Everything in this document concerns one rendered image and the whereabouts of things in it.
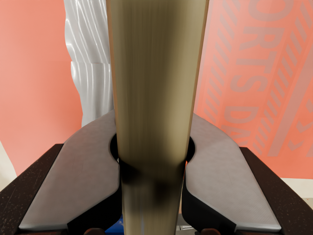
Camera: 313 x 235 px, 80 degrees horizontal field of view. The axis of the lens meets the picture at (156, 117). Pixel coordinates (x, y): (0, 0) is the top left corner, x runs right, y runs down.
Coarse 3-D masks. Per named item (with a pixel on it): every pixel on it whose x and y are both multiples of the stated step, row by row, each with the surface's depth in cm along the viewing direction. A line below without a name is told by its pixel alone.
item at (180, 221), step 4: (180, 200) 36; (304, 200) 37; (308, 200) 37; (312, 200) 37; (180, 204) 35; (308, 204) 36; (312, 204) 36; (180, 208) 34; (312, 208) 35; (180, 212) 34; (180, 216) 34; (180, 220) 35; (180, 224) 35; (184, 224) 35; (188, 224) 35
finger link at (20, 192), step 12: (60, 144) 8; (48, 156) 8; (36, 168) 7; (48, 168) 7; (24, 180) 6; (36, 180) 6; (0, 192) 6; (12, 192) 6; (24, 192) 6; (36, 192) 6; (0, 204) 6; (12, 204) 6; (24, 204) 6; (0, 216) 5; (12, 216) 5; (0, 228) 5; (12, 228) 5
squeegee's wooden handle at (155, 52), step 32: (128, 0) 5; (160, 0) 5; (192, 0) 5; (128, 32) 5; (160, 32) 5; (192, 32) 5; (128, 64) 6; (160, 64) 6; (192, 64) 6; (128, 96) 6; (160, 96) 6; (192, 96) 6; (128, 128) 7; (160, 128) 7; (128, 160) 8; (160, 160) 8; (128, 192) 9; (160, 192) 8; (128, 224) 10; (160, 224) 10
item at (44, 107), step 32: (0, 64) 24; (32, 64) 24; (64, 64) 24; (0, 96) 26; (32, 96) 26; (64, 96) 26; (0, 128) 29; (32, 128) 29; (64, 128) 29; (32, 160) 32; (288, 160) 33
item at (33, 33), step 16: (0, 0) 21; (16, 0) 21; (32, 0) 21; (48, 0) 21; (0, 16) 21; (16, 16) 21; (32, 16) 22; (48, 16) 22; (64, 16) 22; (0, 32) 22; (16, 32) 22; (32, 32) 22; (48, 32) 22; (64, 32) 22; (0, 48) 23; (16, 48) 23; (32, 48) 23; (48, 48) 23; (64, 48) 23
